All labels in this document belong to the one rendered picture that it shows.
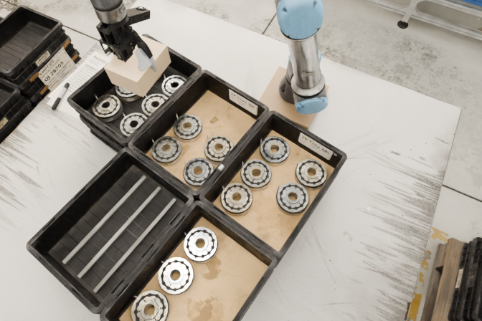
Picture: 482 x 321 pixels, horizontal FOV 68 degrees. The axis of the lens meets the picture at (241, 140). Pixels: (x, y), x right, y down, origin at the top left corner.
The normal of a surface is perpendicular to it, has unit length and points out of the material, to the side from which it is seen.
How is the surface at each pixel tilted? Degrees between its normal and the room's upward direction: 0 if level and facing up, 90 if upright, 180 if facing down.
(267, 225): 0
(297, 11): 84
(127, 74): 0
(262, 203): 0
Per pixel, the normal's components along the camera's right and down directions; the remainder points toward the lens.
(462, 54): 0.00, -0.48
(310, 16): 0.05, 0.81
